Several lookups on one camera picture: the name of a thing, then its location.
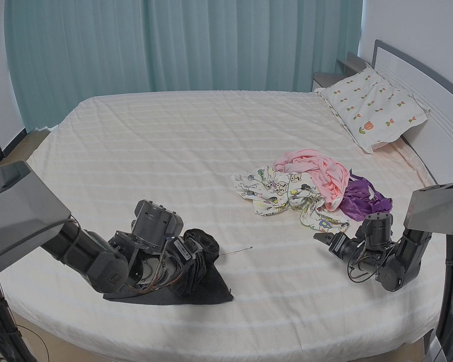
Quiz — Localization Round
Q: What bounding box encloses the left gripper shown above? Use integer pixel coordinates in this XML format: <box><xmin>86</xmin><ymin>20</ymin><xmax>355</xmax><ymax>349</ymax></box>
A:
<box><xmin>159</xmin><ymin>239</ymin><xmax>201</xmax><ymax>284</ymax></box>

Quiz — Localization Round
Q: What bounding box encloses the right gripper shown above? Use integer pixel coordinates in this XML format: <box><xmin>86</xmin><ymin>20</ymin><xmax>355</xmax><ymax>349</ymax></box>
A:
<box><xmin>314</xmin><ymin>233</ymin><xmax>360</xmax><ymax>267</ymax></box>

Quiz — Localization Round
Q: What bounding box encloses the black T-shirt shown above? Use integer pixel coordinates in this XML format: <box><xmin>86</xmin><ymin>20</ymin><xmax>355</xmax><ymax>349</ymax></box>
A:
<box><xmin>103</xmin><ymin>229</ymin><xmax>254</xmax><ymax>305</ymax></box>

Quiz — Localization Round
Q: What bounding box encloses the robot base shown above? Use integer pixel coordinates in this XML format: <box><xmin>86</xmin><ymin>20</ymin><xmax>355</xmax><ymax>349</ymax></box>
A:
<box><xmin>425</xmin><ymin>330</ymin><xmax>444</xmax><ymax>362</ymax></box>

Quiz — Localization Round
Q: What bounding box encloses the bed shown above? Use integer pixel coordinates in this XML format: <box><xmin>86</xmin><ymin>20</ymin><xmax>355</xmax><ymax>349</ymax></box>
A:
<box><xmin>0</xmin><ymin>39</ymin><xmax>453</xmax><ymax>362</ymax></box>

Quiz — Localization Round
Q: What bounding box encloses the purple garment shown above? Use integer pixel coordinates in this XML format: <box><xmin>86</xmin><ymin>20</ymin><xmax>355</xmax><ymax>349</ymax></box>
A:
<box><xmin>340</xmin><ymin>175</ymin><xmax>393</xmax><ymax>221</ymax></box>

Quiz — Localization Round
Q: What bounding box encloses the pink garment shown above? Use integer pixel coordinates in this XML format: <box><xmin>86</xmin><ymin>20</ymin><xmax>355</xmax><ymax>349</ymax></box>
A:
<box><xmin>274</xmin><ymin>149</ymin><xmax>351</xmax><ymax>212</ymax></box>

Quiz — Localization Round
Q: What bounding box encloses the white printed garment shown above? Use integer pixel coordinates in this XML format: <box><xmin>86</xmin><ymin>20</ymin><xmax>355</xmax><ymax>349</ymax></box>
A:
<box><xmin>232</xmin><ymin>165</ymin><xmax>351</xmax><ymax>230</ymax></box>

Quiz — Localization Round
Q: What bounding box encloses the white printed pillow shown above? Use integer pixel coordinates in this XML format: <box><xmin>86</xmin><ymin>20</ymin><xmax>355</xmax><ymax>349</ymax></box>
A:
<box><xmin>314</xmin><ymin>66</ymin><xmax>430</xmax><ymax>154</ymax></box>

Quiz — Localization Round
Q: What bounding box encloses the grey bedside table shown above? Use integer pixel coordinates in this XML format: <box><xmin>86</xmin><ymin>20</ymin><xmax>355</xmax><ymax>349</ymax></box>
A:
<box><xmin>313</xmin><ymin>52</ymin><xmax>374</xmax><ymax>89</ymax></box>

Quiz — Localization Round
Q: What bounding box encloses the blue-green curtain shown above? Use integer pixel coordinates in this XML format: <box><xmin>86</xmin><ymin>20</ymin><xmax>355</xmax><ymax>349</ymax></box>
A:
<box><xmin>4</xmin><ymin>0</ymin><xmax>365</xmax><ymax>133</ymax></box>

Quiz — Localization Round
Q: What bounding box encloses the black cable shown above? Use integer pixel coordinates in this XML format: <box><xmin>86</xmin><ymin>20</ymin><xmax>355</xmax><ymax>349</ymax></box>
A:
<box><xmin>0</xmin><ymin>323</ymin><xmax>46</xmax><ymax>362</ymax></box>

